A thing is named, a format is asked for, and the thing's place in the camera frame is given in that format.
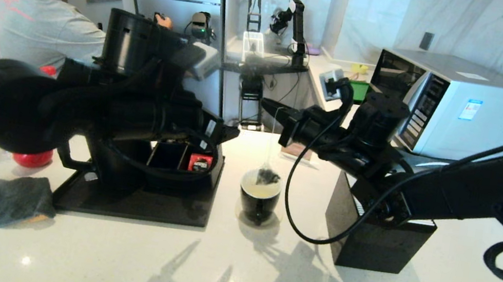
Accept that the grey orange microfiber cloth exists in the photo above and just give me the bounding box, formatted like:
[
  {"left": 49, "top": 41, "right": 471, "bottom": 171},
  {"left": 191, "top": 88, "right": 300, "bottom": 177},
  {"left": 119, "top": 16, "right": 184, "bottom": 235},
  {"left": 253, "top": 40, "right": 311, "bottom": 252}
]
[{"left": 0, "top": 171, "right": 62, "bottom": 242}]

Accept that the tea bag with string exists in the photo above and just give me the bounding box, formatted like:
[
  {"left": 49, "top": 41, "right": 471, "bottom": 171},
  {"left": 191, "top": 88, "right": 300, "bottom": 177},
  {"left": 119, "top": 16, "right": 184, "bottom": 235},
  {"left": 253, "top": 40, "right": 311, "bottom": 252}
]
[{"left": 254, "top": 105, "right": 292, "bottom": 188}]

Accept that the green tray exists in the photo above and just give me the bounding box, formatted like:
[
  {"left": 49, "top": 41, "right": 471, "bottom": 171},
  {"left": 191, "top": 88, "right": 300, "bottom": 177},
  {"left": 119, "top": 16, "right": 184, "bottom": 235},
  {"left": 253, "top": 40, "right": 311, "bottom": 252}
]
[{"left": 347, "top": 79, "right": 371, "bottom": 105}]

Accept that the black electric kettle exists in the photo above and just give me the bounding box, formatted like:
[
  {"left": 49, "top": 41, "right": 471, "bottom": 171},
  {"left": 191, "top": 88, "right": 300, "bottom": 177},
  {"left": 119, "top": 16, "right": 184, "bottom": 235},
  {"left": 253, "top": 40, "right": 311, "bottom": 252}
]
[{"left": 51, "top": 126, "right": 156, "bottom": 197}]

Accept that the black tissue box white top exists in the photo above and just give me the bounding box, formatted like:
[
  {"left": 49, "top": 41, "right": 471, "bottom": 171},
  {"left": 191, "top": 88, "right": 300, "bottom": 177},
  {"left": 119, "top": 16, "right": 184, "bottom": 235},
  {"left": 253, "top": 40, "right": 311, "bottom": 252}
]
[{"left": 318, "top": 168, "right": 444, "bottom": 279}]

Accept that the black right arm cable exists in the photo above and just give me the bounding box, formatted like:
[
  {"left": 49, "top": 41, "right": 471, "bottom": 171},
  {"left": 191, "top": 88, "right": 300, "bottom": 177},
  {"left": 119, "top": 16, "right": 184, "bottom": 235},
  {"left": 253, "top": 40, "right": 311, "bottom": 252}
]
[{"left": 278, "top": 77, "right": 503, "bottom": 272}]

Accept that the black serving tray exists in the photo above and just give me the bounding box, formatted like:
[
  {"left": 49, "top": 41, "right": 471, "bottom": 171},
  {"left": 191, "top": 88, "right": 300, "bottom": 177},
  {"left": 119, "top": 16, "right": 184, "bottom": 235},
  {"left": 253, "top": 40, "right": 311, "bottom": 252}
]
[{"left": 52, "top": 134, "right": 226, "bottom": 233}]

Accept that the thick white cable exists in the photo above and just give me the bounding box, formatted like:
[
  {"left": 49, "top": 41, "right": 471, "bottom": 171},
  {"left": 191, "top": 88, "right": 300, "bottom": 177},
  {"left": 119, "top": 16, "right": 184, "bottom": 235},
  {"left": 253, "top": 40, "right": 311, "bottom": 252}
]
[{"left": 418, "top": 157, "right": 451, "bottom": 171}]

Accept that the grey wall socket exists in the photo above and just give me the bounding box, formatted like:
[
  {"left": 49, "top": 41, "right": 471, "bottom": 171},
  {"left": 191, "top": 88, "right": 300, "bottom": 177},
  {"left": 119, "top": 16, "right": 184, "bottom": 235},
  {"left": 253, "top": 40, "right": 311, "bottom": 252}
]
[{"left": 418, "top": 33, "right": 435, "bottom": 53}]

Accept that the silver microwave oven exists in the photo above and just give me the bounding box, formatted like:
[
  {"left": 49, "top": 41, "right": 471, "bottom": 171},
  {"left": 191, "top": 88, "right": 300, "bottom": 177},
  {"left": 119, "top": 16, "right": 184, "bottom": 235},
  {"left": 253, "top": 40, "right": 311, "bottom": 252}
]
[{"left": 361, "top": 44, "right": 503, "bottom": 168}]

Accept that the red round toy fruit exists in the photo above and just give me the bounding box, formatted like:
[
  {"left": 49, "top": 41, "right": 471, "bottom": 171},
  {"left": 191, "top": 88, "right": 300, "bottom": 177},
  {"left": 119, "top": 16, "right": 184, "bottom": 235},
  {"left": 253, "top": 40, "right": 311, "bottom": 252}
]
[{"left": 11, "top": 145, "right": 55, "bottom": 171}]

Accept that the red sachet packet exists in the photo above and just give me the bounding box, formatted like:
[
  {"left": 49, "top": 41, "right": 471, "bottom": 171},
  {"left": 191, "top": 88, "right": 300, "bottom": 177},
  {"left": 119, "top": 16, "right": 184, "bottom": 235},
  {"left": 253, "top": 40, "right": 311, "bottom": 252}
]
[{"left": 187, "top": 153, "right": 214, "bottom": 176}]

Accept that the black background robot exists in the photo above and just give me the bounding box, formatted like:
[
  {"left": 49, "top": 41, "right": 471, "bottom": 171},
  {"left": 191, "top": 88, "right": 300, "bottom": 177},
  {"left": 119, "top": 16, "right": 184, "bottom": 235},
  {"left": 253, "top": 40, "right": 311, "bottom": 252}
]
[{"left": 173, "top": 0, "right": 329, "bottom": 140}]

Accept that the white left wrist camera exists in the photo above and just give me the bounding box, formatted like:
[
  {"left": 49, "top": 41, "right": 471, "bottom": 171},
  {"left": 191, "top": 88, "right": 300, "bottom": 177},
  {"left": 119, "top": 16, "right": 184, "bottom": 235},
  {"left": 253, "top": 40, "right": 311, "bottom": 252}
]
[{"left": 177, "top": 40, "right": 224, "bottom": 84}]

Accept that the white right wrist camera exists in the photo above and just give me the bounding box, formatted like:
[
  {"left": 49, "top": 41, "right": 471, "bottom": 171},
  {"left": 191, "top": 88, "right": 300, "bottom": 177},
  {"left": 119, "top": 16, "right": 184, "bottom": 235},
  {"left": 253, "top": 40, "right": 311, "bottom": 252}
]
[{"left": 316, "top": 65, "right": 356, "bottom": 102}]

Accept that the QR code sign stand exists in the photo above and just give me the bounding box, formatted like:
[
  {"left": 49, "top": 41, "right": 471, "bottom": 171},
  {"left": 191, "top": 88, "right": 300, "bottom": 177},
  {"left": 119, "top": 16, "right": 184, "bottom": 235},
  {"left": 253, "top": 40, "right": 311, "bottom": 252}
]
[{"left": 278, "top": 140, "right": 322, "bottom": 169}]

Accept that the black compartment organizer box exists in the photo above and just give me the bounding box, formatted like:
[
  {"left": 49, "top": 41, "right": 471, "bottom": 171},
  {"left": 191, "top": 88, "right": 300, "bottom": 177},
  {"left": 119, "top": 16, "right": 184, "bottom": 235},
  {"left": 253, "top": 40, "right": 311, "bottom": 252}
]
[{"left": 141, "top": 134, "right": 227, "bottom": 201}]

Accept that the black mug white inside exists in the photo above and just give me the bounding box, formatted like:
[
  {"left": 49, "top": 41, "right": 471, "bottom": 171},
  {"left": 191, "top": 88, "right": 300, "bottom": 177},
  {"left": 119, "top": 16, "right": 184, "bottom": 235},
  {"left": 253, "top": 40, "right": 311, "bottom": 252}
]
[{"left": 235, "top": 167, "right": 284, "bottom": 227}]

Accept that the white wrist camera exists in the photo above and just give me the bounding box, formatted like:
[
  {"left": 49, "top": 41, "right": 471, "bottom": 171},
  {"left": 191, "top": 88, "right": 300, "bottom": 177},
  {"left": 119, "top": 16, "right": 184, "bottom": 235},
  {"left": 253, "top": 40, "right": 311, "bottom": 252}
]
[
  {"left": 177, "top": 40, "right": 224, "bottom": 84},
  {"left": 316, "top": 65, "right": 356, "bottom": 102}
]

